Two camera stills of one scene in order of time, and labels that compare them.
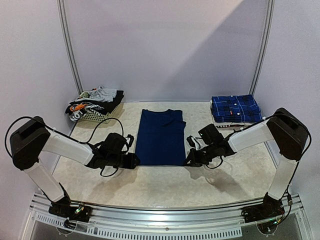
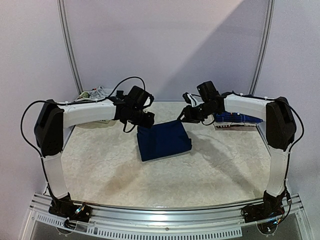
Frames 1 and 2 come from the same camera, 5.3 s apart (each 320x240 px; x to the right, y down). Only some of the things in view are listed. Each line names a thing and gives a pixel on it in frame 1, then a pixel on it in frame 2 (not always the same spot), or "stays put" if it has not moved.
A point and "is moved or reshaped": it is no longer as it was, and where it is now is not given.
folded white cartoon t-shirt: [234, 123] stays put
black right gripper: [194, 158] → [187, 113]
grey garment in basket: [100, 94] stays put
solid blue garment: [160, 138] is moved or reshaped
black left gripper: [130, 163] → [148, 122]
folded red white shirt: [230, 127] stays put
